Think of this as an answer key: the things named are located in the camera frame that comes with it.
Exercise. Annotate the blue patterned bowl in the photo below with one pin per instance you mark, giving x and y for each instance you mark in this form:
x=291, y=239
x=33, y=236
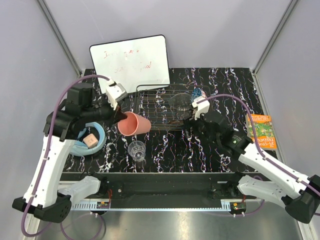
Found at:
x=197, y=92

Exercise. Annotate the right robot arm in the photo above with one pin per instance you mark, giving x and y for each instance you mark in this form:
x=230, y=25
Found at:
x=296, y=192

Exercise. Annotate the pink tumbler cup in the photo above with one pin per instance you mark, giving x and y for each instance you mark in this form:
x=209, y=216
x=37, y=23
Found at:
x=133, y=125

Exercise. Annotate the light blue headphones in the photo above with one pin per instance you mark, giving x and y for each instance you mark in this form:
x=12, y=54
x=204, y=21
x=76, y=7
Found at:
x=79, y=149

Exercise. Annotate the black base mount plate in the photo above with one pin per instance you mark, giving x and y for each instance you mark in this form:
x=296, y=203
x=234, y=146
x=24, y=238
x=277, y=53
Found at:
x=143, y=191

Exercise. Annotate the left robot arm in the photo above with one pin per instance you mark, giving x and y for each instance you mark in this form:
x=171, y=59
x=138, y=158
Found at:
x=43, y=199

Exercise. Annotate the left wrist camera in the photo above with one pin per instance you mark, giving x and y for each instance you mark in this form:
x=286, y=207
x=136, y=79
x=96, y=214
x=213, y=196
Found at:
x=115, y=93

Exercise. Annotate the whiteboard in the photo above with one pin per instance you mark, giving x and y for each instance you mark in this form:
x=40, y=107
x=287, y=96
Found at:
x=140, y=63

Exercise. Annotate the red floral plate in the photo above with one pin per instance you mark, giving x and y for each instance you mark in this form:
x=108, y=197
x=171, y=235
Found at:
x=176, y=122

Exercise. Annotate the pink dice cube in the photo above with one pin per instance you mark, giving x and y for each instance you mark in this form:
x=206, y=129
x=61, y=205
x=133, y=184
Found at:
x=90, y=141

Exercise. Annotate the clear glass cup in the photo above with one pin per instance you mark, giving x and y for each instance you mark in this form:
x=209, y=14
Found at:
x=137, y=150

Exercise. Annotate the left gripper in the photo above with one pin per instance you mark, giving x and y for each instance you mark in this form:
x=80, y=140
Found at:
x=115, y=115

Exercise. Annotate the wire dish rack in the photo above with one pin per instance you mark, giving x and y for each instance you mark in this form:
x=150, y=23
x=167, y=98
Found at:
x=152, y=102

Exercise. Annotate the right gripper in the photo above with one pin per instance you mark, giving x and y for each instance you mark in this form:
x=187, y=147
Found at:
x=192, y=121

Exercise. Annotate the clear glass plate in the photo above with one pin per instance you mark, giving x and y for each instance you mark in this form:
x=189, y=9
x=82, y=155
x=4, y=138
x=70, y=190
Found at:
x=181, y=101

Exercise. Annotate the orange green book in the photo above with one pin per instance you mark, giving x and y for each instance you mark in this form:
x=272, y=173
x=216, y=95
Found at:
x=264, y=131

